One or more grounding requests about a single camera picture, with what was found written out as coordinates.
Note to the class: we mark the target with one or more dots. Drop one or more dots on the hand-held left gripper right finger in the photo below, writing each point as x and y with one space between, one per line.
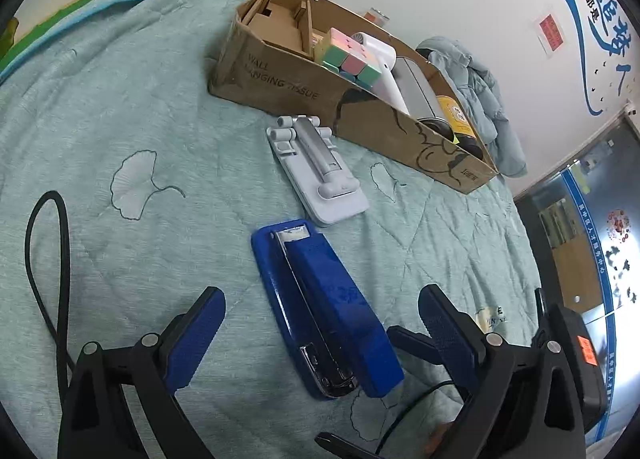
447 334

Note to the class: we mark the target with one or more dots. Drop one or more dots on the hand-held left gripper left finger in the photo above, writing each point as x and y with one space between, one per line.
192 339

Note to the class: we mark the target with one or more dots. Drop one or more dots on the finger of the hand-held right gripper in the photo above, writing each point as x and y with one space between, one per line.
350 449
412 341

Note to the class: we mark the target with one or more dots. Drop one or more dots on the blue stapler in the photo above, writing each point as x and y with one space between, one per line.
325 289

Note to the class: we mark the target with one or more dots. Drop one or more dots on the silver metal can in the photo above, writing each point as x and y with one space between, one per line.
420 89

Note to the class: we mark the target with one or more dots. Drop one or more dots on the brown cardboard box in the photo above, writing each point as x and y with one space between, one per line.
280 84

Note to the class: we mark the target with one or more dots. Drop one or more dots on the glass door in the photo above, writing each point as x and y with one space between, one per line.
575 219

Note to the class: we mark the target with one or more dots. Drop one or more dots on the white folding phone stand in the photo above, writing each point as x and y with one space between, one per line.
320 174

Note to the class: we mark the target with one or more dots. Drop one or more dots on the black round object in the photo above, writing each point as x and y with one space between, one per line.
435 128

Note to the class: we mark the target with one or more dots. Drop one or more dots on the yellow label bottle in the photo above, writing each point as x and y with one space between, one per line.
456 116

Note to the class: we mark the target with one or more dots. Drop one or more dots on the light blue padded jacket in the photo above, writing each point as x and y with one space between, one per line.
480 99

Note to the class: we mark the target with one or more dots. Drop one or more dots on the white hair dryer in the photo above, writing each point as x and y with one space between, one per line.
387 74

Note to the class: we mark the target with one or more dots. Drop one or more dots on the pastel puzzle cube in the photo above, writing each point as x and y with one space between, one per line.
347 56

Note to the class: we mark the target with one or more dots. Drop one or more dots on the glass jar with orange label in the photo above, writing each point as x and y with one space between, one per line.
377 15

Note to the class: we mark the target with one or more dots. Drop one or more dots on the red wall notice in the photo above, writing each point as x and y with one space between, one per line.
550 35

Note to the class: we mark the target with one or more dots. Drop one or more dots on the blue wall decal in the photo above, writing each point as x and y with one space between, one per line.
582 24

